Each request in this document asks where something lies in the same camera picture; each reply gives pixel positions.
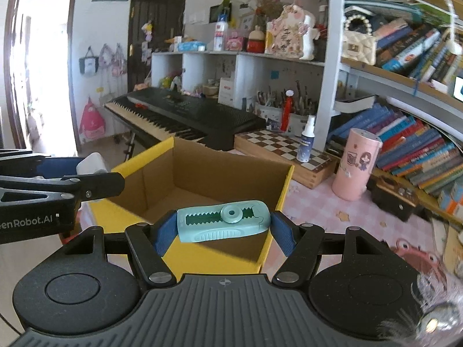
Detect blue tissue pack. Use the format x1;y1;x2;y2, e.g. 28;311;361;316
177;41;207;53

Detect pink backpack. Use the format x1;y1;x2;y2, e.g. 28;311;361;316
79;97;106;141

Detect teal correction tape dispenser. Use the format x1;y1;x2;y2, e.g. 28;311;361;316
175;200;271;243

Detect cream quilted pearl-handle handbag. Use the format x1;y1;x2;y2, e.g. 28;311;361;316
341;14;377;66

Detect dark wooden door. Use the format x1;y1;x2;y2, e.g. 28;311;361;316
126;0;189;94

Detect floral ceramic figure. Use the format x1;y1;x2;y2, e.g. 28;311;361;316
265;4;319;60

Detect long row of colourful books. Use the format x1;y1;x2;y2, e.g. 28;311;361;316
327;103;463;205

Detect white rounded block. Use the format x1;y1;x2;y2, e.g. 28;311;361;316
75;152;109;175

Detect black picture frame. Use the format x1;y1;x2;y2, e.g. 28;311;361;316
209;3;232;23

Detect pink hanging bag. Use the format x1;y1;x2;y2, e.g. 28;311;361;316
114;43;128;76
99;43;115;70

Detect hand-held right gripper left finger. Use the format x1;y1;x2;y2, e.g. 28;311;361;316
63;210;180;285

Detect keyboard stand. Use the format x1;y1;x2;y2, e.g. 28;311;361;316
113;130;139;160

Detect wooden chessboard box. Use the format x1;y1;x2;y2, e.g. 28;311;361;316
234;129;341;189

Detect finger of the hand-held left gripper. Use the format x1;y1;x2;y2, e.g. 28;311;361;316
0;171;126;204
0;148;89;179

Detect yellow cardboard box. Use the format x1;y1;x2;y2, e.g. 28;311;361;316
89;136;295;283

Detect white cube shelf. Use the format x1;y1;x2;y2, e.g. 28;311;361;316
150;50;326;118

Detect white dark tote bag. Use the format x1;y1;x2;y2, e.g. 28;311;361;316
80;46;100;76

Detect white box red label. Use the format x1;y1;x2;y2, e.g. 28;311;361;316
218;77;240;106

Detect pink small box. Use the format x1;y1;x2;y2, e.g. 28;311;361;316
225;31;248;51

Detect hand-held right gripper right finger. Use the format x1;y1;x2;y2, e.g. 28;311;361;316
269;210;391;290

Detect black electronic keyboard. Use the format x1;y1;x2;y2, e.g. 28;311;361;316
104;87;268;152

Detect white bottle blue cap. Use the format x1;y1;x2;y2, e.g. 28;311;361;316
213;14;229;52

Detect leaning books beside handbag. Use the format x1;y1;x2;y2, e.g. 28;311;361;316
372;16;463;84

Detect black gold tabletop device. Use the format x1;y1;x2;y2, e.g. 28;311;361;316
367;174;422;224

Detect pink printed desk mat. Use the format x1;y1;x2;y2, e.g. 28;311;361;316
80;175;463;299

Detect blue white spray bottle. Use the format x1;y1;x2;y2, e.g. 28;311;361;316
297;115;316;163

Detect white pen holder with brushes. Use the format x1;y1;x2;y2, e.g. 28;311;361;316
255;87;287;123
289;90;319;135

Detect blue orange carton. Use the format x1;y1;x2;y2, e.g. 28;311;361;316
437;180;463;218

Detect white desk bookshelf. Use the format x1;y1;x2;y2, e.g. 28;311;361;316
318;0;463;232

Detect red round doll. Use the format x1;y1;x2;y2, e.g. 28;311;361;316
247;25;267;54

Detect pink cartoon humidifier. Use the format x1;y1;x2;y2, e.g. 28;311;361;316
332;128;383;202

